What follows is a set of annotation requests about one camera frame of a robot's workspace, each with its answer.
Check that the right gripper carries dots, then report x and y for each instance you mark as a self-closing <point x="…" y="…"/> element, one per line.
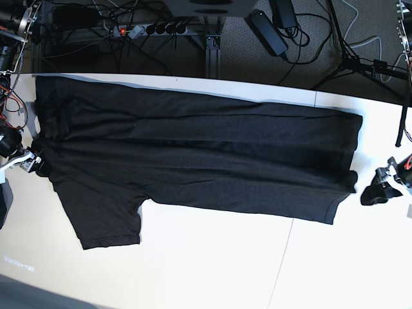
<point x="29" y="159"/>

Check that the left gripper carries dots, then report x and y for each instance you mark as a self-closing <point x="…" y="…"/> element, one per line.
<point x="389" y="180"/>

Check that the dark grey T-shirt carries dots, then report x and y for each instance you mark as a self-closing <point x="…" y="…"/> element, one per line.
<point x="113" y="147"/>

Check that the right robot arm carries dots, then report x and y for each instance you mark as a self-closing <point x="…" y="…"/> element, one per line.
<point x="17" y="20"/>

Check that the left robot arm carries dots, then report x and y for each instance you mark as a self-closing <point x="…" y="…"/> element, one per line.
<point x="403" y="9"/>

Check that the black object at left edge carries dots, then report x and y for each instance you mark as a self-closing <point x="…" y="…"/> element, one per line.
<point x="6" y="201"/>

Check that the black power adapter brick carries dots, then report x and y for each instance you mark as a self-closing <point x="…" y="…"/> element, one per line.
<point x="266" y="33"/>

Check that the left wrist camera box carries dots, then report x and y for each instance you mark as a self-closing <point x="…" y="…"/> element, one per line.
<point x="409" y="211"/>

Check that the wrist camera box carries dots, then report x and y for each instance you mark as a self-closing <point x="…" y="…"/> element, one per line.
<point x="409" y="211"/>
<point x="2" y="177"/>

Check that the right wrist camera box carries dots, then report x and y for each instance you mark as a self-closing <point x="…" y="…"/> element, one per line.
<point x="2" y="177"/>

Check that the power strip with red switch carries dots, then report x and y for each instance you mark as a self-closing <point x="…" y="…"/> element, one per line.
<point x="144" y="30"/>

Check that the aluminium frame post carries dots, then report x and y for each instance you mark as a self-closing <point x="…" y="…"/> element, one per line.
<point x="213" y="27"/>

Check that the grey base plate at top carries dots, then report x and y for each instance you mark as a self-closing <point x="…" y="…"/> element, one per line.
<point x="191" y="8"/>

